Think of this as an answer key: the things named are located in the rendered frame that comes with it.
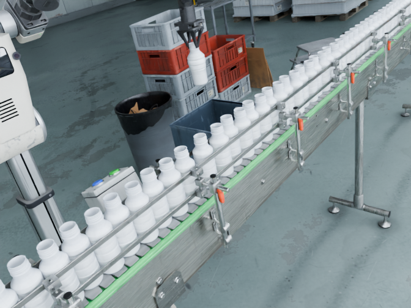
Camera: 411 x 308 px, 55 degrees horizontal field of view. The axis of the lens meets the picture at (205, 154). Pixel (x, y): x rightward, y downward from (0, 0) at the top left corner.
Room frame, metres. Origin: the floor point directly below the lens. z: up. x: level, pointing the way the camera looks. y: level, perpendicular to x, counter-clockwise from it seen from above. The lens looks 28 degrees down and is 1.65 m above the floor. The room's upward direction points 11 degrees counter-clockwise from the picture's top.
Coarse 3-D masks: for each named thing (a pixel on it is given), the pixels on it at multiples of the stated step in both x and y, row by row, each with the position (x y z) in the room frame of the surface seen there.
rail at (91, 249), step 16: (352, 48) 1.71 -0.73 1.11; (368, 48) 1.86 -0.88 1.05; (352, 64) 1.71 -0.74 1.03; (288, 96) 1.30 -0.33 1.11; (272, 128) 1.21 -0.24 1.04; (224, 144) 1.03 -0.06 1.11; (256, 144) 1.14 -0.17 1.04; (208, 160) 0.97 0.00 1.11; (144, 208) 0.79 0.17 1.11; (176, 208) 0.86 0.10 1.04; (160, 224) 0.82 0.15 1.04; (80, 256) 0.66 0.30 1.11; (64, 272) 0.63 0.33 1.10; (80, 288) 0.64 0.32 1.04; (16, 304) 0.56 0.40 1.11
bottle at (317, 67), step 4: (312, 56) 1.55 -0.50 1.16; (316, 56) 1.54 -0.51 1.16; (316, 60) 1.52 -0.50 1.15; (316, 64) 1.51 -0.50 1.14; (316, 68) 1.50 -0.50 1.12; (320, 68) 1.51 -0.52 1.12; (320, 76) 1.51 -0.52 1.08; (320, 80) 1.51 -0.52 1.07; (320, 84) 1.51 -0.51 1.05; (320, 92) 1.51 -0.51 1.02
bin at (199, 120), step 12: (204, 108) 1.81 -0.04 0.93; (216, 108) 1.85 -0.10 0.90; (228, 108) 1.79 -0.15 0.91; (180, 120) 1.69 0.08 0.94; (192, 120) 1.74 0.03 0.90; (204, 120) 1.80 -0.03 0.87; (216, 120) 1.86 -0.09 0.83; (180, 132) 1.60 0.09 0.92; (192, 132) 1.55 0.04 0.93; (204, 132) 1.50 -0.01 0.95; (180, 144) 1.62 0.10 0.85; (192, 144) 1.57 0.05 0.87; (192, 156) 1.58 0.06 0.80
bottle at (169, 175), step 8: (160, 160) 0.92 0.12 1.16; (168, 160) 0.92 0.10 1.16; (160, 168) 0.90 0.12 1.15; (168, 168) 0.89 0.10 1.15; (160, 176) 0.90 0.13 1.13; (168, 176) 0.89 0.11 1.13; (176, 176) 0.89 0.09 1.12; (168, 184) 0.88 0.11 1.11; (176, 192) 0.88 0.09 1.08; (184, 192) 0.90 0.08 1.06; (168, 200) 0.88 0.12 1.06; (176, 200) 0.88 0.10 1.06; (184, 208) 0.88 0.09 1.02; (176, 216) 0.88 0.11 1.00
